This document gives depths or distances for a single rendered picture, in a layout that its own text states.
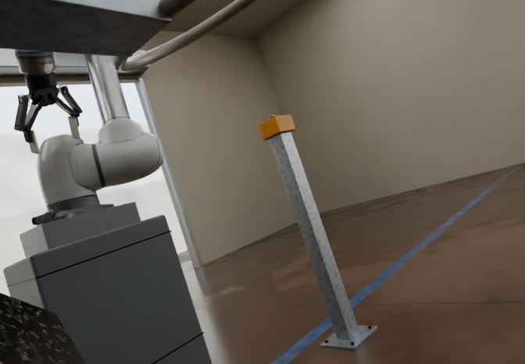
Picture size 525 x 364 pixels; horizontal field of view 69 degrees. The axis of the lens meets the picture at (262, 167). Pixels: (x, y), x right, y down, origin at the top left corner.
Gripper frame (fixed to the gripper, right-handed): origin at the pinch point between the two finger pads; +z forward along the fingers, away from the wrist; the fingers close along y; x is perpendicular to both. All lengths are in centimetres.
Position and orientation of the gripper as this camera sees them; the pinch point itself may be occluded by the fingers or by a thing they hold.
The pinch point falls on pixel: (56, 141)
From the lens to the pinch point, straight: 129.6
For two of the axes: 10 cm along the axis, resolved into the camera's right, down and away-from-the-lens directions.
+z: 0.1, 9.1, 4.1
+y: 4.6, -3.7, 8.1
